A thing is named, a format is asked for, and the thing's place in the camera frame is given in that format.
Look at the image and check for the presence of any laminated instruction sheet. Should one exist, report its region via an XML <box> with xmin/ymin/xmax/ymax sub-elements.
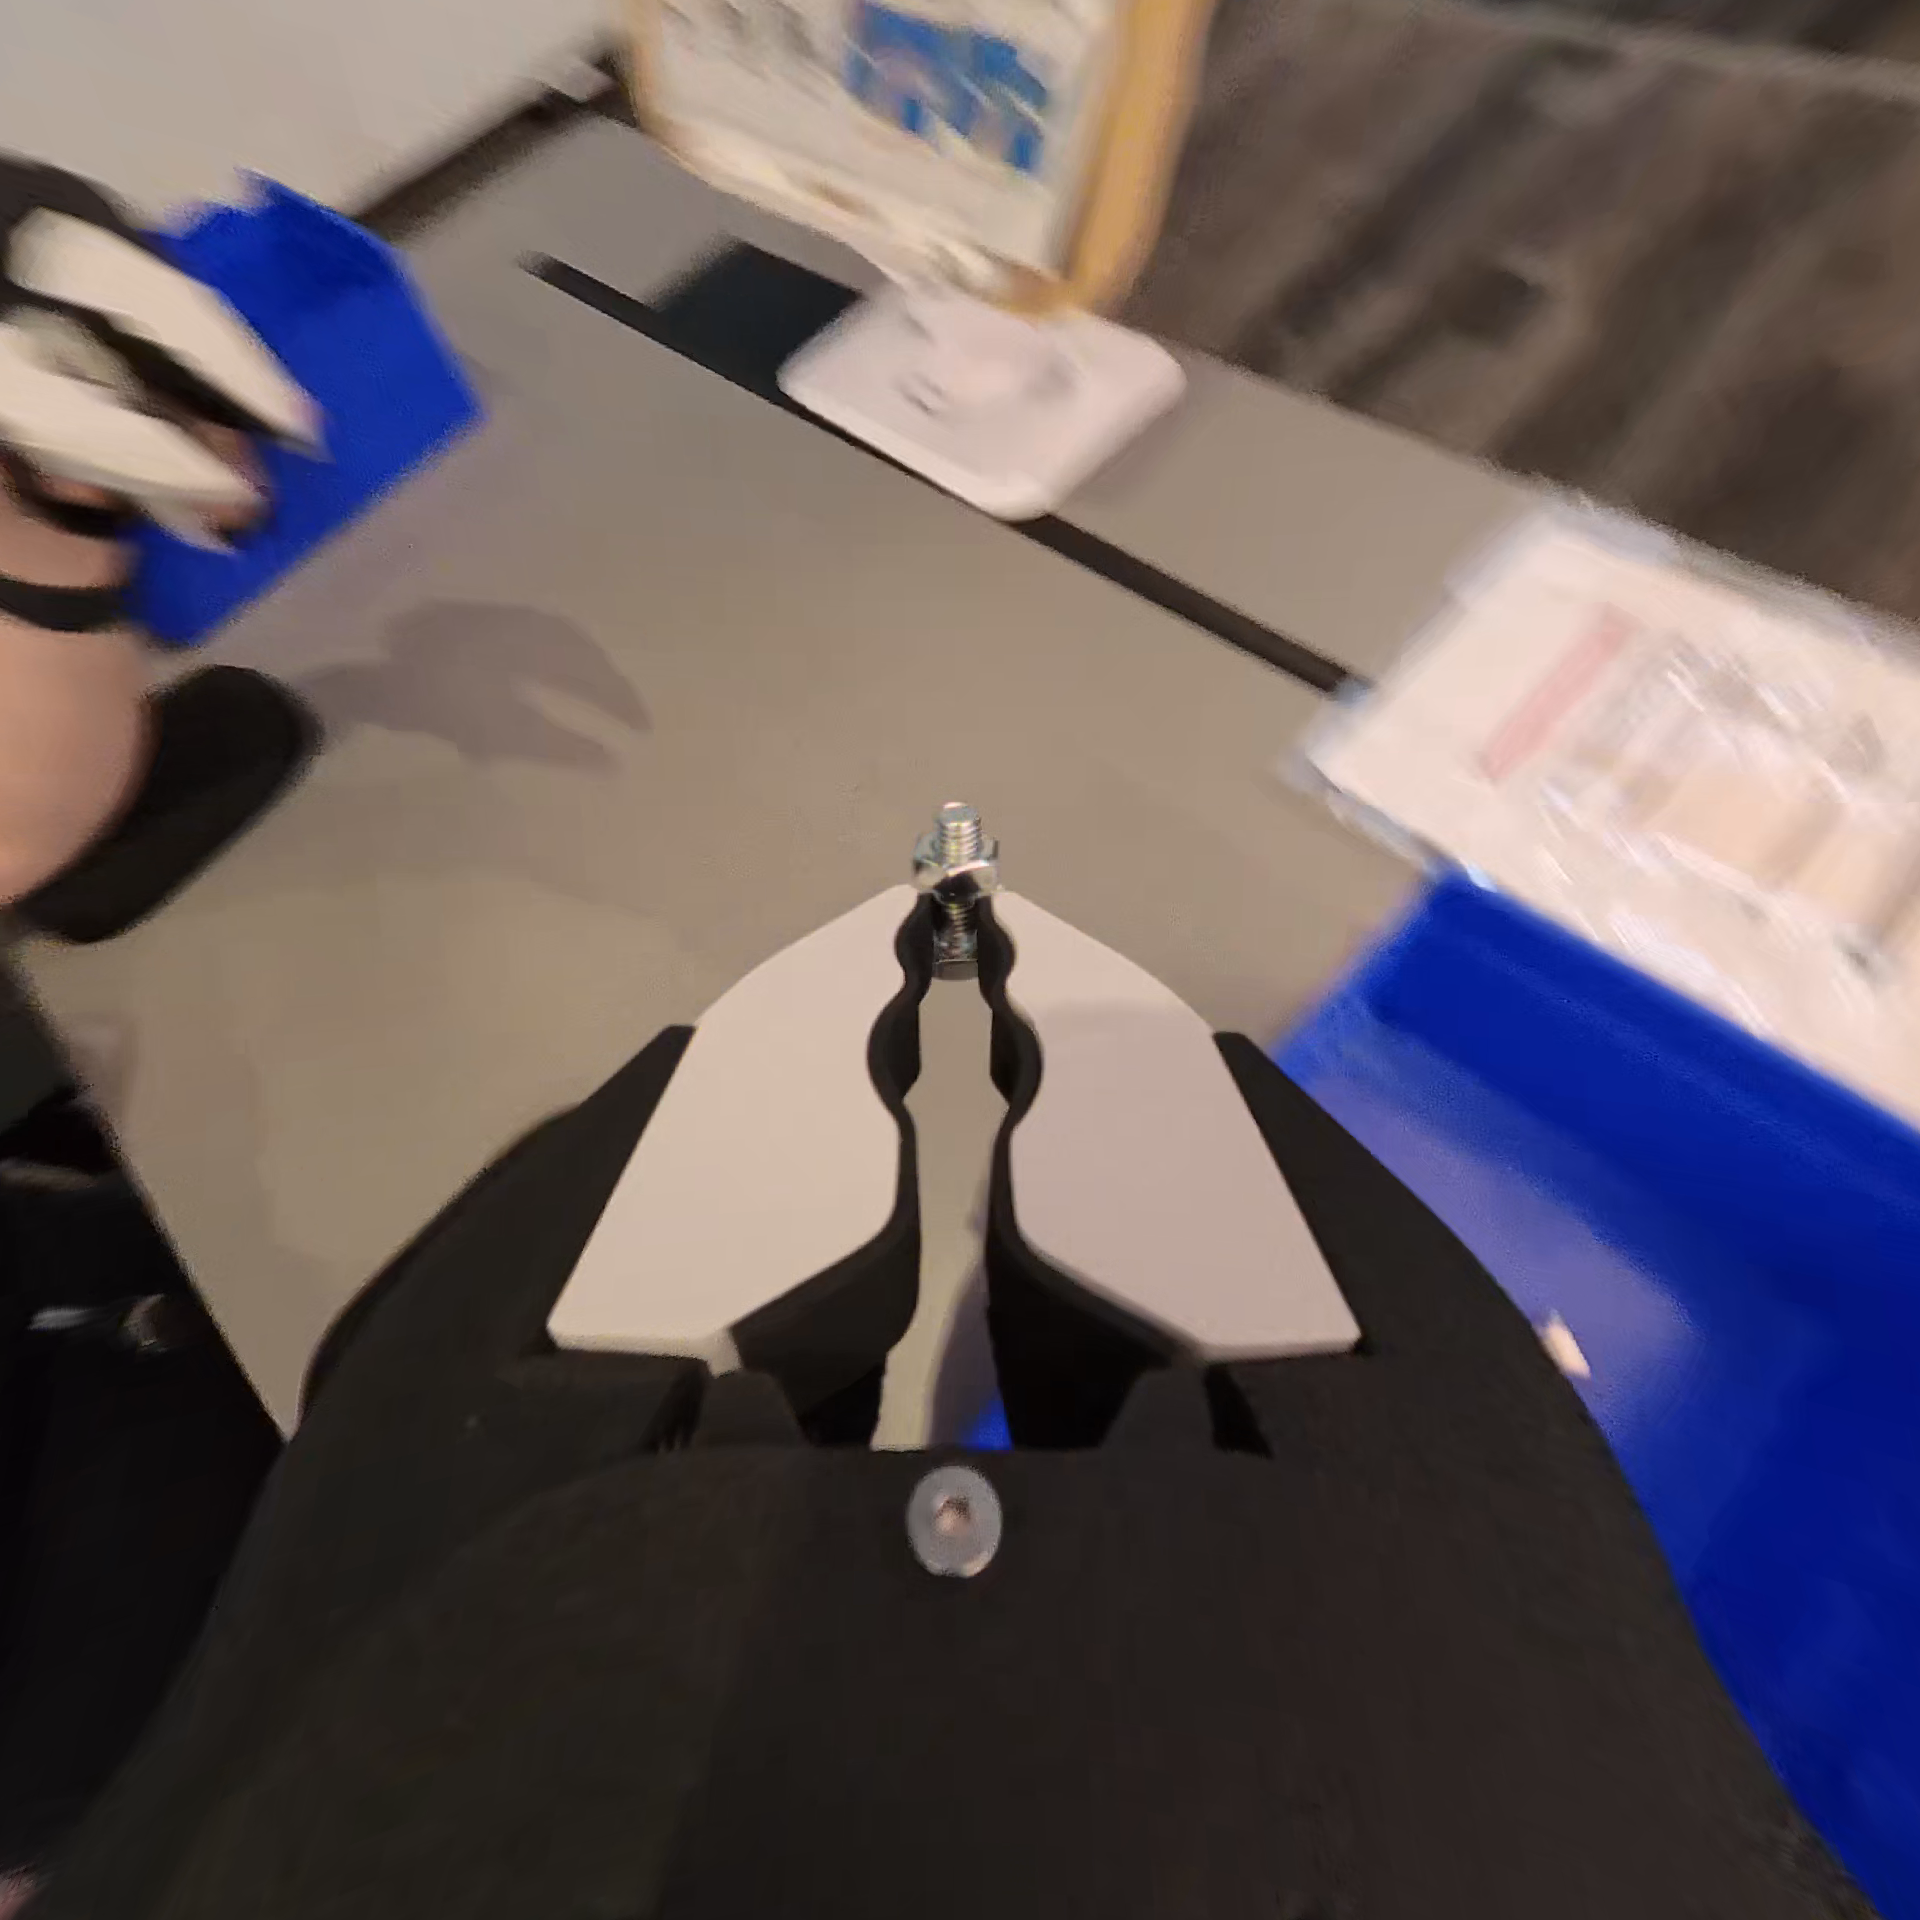
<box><xmin>1287</xmin><ymin>504</ymin><xmax>1920</xmax><ymax>1087</ymax></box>

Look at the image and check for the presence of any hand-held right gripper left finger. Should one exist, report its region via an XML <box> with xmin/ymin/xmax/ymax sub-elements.
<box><xmin>543</xmin><ymin>883</ymin><xmax>921</xmax><ymax>1373</ymax></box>

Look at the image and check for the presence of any person's left forearm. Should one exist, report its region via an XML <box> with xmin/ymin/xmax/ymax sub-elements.
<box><xmin>0</xmin><ymin>621</ymin><xmax>170</xmax><ymax>909</ymax></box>

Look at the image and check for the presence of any wooden document stand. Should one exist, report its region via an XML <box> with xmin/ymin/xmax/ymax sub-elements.
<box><xmin>622</xmin><ymin>0</ymin><xmax>1215</xmax><ymax>324</ymax></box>

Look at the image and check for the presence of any printed instruction poster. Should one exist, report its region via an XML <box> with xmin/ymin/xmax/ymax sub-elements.
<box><xmin>644</xmin><ymin>0</ymin><xmax>1121</xmax><ymax>289</ymax></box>

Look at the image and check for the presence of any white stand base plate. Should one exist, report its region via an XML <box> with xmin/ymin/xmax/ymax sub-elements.
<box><xmin>778</xmin><ymin>287</ymin><xmax>1191</xmax><ymax>521</ymax></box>

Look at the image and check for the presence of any black wrist rest pad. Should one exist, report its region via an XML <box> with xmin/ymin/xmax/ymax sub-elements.
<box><xmin>17</xmin><ymin>667</ymin><xmax>324</xmax><ymax>946</ymax></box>

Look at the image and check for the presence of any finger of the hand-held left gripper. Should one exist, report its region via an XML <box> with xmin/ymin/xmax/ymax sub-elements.
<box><xmin>7</xmin><ymin>209</ymin><xmax>327</xmax><ymax>449</ymax></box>
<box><xmin>0</xmin><ymin>322</ymin><xmax>271</xmax><ymax>519</ymax></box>

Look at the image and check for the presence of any blue divided plastic bin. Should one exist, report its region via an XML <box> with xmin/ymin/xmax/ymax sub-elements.
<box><xmin>119</xmin><ymin>177</ymin><xmax>484</xmax><ymax>650</ymax></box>

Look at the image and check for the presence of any person's left hand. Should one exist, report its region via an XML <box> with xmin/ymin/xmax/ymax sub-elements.
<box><xmin>0</xmin><ymin>497</ymin><xmax>143</xmax><ymax>591</ymax></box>

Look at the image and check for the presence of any silver hex bolt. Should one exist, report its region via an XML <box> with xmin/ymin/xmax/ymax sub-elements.
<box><xmin>927</xmin><ymin>802</ymin><xmax>987</xmax><ymax>985</ymax></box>

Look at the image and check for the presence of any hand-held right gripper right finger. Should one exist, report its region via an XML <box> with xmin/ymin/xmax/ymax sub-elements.
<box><xmin>982</xmin><ymin>884</ymin><xmax>1365</xmax><ymax>1373</ymax></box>

